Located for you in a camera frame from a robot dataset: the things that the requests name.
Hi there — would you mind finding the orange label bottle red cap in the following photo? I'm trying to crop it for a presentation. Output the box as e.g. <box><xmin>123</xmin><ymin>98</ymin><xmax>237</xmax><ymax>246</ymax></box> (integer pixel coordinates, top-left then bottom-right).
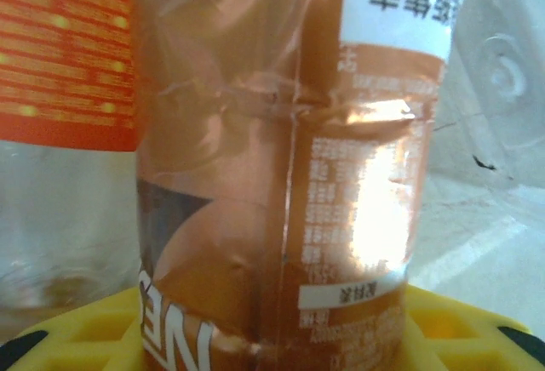
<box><xmin>0</xmin><ymin>0</ymin><xmax>144</xmax><ymax>317</ymax></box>

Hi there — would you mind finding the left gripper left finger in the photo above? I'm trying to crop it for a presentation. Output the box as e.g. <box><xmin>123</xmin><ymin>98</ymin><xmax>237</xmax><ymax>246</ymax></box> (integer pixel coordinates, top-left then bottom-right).
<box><xmin>0</xmin><ymin>288</ymin><xmax>144</xmax><ymax>371</ymax></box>

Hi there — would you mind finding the copper label plastic bottle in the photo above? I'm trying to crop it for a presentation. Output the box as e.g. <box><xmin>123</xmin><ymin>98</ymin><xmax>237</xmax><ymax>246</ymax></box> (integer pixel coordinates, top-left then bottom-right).
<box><xmin>135</xmin><ymin>0</ymin><xmax>452</xmax><ymax>371</ymax></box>

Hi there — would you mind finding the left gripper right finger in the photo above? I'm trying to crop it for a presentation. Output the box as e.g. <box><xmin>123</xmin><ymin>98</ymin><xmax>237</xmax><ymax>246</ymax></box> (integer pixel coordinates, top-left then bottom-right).
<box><xmin>404</xmin><ymin>285</ymin><xmax>545</xmax><ymax>371</ymax></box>

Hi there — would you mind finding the flat clear bottle white label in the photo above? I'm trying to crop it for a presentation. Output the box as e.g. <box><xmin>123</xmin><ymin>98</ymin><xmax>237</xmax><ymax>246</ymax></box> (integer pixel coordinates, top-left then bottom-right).
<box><xmin>425</xmin><ymin>0</ymin><xmax>545</xmax><ymax>185</ymax></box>

